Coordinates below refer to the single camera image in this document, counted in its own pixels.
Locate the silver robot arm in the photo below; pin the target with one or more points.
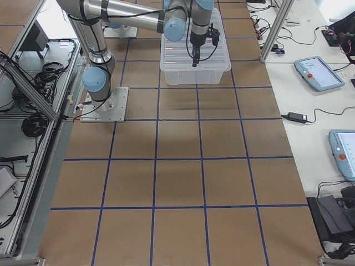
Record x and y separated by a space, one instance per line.
177 19
97 78

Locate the black power adapter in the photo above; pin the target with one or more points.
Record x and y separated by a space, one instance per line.
296 117

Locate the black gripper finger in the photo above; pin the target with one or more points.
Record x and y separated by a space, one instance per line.
195 61

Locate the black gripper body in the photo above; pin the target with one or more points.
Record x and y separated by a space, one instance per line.
197 41

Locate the blue teach pendant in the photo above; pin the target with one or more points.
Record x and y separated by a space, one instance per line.
318 74
342 146

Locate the aluminium frame post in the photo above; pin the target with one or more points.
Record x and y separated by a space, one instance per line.
275 28

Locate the clear plastic storage box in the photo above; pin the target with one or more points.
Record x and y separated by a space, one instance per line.
204 77

